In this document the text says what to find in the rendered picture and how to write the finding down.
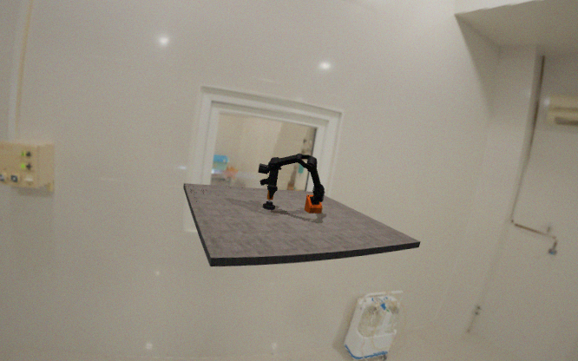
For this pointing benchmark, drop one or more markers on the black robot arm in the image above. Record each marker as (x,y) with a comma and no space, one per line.
(274,165)

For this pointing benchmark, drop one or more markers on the black round pedestal with silver shaft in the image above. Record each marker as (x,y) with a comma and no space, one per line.
(269,205)

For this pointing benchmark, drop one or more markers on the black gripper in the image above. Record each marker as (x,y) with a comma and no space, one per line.
(272,188)

